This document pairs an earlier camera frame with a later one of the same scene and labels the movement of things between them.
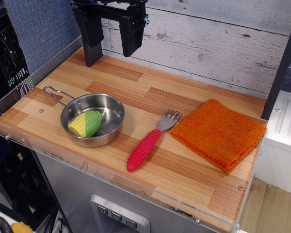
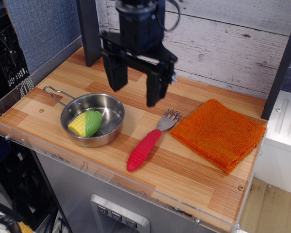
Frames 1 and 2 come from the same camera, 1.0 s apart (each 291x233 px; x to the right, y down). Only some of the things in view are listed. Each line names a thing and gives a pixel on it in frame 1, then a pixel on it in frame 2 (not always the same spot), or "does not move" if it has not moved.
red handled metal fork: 147,143 does not move
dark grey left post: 92,36 does not move
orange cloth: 218,134 does not move
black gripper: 117,9 -> 140,39
